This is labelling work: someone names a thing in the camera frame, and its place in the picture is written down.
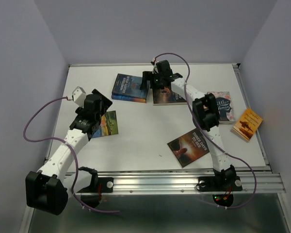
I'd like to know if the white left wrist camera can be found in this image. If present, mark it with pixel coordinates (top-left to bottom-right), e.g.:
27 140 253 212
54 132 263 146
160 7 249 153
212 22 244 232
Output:
68 86 87 108

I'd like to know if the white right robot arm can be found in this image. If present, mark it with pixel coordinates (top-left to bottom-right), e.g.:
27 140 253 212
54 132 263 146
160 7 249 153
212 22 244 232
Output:
140 58 235 189

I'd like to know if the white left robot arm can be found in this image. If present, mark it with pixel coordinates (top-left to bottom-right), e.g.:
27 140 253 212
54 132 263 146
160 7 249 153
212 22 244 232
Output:
25 86 113 215

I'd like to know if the blue sunset cover book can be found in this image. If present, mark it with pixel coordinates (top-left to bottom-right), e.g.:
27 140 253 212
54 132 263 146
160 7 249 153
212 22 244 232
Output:
111 94 146 103

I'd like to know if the aluminium right side rail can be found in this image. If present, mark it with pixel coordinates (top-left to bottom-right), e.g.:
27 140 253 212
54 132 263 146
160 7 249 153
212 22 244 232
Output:
232 64 272 171

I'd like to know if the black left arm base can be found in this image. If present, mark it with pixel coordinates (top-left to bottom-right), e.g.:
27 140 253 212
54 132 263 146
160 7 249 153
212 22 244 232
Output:
73 176 114 193

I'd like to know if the Nineteen Eighty-Four book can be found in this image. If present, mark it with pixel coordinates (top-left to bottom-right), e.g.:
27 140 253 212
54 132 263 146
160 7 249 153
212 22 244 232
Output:
112 73 149 99

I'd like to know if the A Tale of Two Cities book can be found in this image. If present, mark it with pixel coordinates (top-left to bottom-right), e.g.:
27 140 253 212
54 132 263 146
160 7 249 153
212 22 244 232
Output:
152 87 186 106

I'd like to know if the Little Women book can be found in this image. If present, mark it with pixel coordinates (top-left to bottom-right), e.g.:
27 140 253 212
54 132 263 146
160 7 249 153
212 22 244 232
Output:
207 91 236 124

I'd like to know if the Three Days to See book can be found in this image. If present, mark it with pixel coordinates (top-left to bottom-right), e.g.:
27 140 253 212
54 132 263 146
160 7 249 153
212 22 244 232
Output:
167 128 209 168

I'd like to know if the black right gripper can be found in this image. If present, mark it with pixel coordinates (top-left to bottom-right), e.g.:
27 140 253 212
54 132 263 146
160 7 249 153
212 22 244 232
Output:
139 70 164 90

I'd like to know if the orange yellow book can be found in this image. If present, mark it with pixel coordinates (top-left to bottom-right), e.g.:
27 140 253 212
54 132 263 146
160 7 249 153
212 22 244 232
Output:
230 108 263 142

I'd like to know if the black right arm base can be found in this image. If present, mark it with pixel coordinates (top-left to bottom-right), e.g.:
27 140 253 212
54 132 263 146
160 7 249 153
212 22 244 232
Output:
195 165 243 192

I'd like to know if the aluminium rail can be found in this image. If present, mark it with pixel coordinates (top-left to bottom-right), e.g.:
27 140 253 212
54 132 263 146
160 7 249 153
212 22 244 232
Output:
232 64 272 171
63 171 286 198

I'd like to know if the Animal Farm book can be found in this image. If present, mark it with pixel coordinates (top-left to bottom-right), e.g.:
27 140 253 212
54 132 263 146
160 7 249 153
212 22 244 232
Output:
92 111 118 138

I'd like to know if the aluminium front rail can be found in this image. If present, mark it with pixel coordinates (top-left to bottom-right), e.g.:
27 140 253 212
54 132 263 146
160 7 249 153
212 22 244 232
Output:
63 171 286 198

